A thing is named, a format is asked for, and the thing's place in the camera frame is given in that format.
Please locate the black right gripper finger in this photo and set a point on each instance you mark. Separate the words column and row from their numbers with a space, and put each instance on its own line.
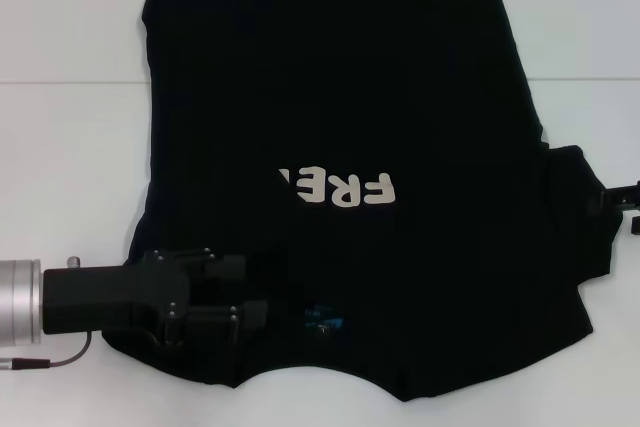
column 635, row 225
column 617, row 197

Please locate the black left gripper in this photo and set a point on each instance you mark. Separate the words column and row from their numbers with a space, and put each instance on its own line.
column 110, row 292

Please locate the black t-shirt with white lettering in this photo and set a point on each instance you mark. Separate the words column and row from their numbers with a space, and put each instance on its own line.
column 340, row 72

